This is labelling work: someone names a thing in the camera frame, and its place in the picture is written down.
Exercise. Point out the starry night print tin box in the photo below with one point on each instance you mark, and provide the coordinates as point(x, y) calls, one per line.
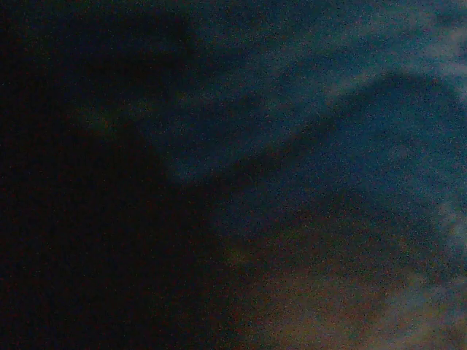
point(328, 146)

